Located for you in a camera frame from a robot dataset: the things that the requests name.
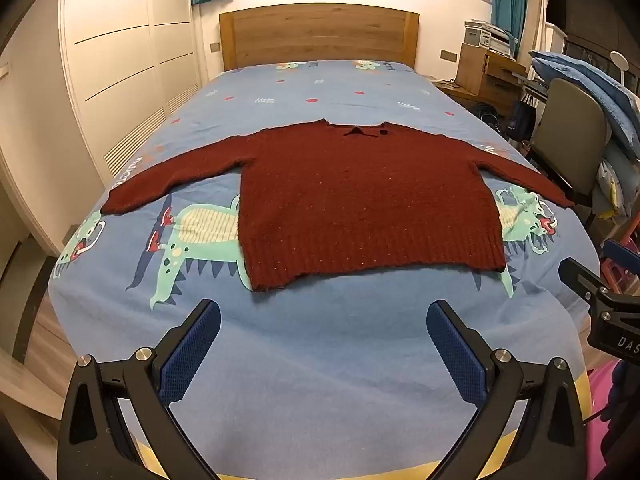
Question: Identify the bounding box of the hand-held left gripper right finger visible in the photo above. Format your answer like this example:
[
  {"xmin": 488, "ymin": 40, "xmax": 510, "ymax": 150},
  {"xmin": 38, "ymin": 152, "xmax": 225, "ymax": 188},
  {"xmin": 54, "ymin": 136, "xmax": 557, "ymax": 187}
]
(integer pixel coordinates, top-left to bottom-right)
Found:
[{"xmin": 426, "ymin": 300, "xmax": 588, "ymax": 480}]

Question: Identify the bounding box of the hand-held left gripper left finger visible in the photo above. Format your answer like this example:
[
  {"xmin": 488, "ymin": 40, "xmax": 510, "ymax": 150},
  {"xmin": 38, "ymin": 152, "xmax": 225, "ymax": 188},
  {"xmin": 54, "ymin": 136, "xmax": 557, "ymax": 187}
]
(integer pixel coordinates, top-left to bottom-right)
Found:
[{"xmin": 57, "ymin": 299, "xmax": 222, "ymax": 480}]

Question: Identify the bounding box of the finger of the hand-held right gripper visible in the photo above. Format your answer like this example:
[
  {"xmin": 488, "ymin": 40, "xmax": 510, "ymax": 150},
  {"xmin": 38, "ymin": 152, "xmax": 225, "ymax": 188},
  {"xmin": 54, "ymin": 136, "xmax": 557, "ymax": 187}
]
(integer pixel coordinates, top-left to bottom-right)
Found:
[
  {"xmin": 601, "ymin": 239, "xmax": 640, "ymax": 273},
  {"xmin": 558, "ymin": 258, "xmax": 613, "ymax": 297}
]

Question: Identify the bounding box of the dark red knitted sweater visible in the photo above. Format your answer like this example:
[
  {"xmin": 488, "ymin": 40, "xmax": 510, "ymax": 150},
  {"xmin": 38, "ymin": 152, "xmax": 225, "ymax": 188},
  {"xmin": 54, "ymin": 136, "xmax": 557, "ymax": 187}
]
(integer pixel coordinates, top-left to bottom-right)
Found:
[{"xmin": 100, "ymin": 119, "xmax": 576, "ymax": 292}]

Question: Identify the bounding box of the pink cloth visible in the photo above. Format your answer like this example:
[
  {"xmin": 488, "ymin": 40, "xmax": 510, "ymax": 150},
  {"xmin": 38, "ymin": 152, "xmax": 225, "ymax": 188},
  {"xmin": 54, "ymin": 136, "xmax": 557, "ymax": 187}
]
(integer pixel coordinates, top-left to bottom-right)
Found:
[{"xmin": 582, "ymin": 364, "xmax": 623, "ymax": 480}]

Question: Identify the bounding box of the blue dinosaur print bed sheet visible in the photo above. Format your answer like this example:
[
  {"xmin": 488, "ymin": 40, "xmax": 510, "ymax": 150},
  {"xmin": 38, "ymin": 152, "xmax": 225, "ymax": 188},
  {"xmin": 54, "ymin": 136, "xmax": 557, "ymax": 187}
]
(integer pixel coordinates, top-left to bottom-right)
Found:
[{"xmin": 47, "ymin": 59, "xmax": 601, "ymax": 480}]

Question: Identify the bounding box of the grey office chair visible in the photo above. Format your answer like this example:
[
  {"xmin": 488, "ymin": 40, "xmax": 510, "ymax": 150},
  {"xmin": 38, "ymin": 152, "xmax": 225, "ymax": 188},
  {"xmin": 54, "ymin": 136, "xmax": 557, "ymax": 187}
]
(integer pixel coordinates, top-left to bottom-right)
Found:
[{"xmin": 529, "ymin": 77, "xmax": 614, "ymax": 208}]

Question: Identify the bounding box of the dark blue bag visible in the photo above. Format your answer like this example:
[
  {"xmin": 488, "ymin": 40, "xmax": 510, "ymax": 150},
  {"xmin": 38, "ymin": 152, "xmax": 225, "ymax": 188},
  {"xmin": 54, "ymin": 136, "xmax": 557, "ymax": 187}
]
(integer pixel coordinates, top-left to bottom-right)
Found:
[{"xmin": 506, "ymin": 95, "xmax": 539, "ymax": 137}]

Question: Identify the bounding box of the pile of blue bedding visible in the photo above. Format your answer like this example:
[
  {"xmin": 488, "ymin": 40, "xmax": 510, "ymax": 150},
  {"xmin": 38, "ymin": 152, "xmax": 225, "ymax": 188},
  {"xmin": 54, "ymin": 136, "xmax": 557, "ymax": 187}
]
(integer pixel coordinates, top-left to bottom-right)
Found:
[{"xmin": 529, "ymin": 50, "xmax": 640, "ymax": 161}]

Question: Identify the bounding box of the white desk lamp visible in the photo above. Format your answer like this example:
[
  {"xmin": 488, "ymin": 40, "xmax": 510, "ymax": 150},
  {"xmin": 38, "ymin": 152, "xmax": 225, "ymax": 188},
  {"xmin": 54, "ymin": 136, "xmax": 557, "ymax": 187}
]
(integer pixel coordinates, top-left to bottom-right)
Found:
[{"xmin": 610, "ymin": 51, "xmax": 632, "ymax": 97}]

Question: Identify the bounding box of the wooden nightstand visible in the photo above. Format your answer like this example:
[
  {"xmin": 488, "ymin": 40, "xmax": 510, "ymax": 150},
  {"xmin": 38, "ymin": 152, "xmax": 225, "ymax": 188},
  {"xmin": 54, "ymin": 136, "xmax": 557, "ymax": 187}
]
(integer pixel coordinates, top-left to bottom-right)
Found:
[{"xmin": 430, "ymin": 42, "xmax": 529, "ymax": 117}]

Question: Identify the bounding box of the white printer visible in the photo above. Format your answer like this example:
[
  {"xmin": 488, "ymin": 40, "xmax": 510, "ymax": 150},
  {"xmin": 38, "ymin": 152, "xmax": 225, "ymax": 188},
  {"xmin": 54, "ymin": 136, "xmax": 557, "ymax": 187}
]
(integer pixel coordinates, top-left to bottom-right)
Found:
[{"xmin": 487, "ymin": 22, "xmax": 519, "ymax": 57}]

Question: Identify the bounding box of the white wardrobe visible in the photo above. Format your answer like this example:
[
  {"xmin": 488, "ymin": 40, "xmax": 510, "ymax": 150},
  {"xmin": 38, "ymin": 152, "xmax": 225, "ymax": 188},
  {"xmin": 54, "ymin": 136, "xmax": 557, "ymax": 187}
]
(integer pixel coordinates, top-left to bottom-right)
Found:
[{"xmin": 57, "ymin": 0, "xmax": 202, "ymax": 187}]

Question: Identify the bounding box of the wooden headboard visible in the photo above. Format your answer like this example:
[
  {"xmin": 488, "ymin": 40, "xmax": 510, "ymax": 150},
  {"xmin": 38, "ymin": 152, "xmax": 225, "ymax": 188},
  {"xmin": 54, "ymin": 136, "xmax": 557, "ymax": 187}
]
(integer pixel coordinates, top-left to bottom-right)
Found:
[{"xmin": 219, "ymin": 4, "xmax": 420, "ymax": 72}]

